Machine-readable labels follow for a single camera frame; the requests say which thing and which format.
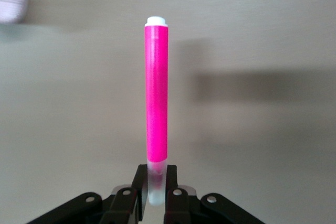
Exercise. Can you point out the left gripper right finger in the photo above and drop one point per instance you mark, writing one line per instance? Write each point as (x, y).
(183, 205)

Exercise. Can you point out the pink marker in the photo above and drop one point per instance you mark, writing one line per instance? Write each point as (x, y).
(157, 90)

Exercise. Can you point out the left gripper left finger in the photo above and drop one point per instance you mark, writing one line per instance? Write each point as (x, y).
(123, 205)

